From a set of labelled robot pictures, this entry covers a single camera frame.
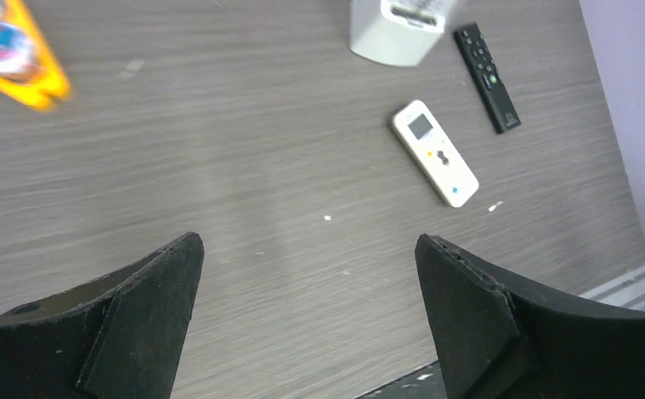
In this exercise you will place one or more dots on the yellow triangular toy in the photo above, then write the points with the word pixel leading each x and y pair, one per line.
pixel 30 73

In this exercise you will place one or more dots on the black remote control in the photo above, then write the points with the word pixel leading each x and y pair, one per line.
pixel 488 82

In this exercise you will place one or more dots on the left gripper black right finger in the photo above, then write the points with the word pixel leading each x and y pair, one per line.
pixel 499 334

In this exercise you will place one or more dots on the white metronome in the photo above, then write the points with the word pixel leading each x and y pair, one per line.
pixel 398 33

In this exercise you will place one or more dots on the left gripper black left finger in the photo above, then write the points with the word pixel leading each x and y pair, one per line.
pixel 118 336

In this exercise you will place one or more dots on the white printed card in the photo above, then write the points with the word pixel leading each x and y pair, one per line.
pixel 432 149

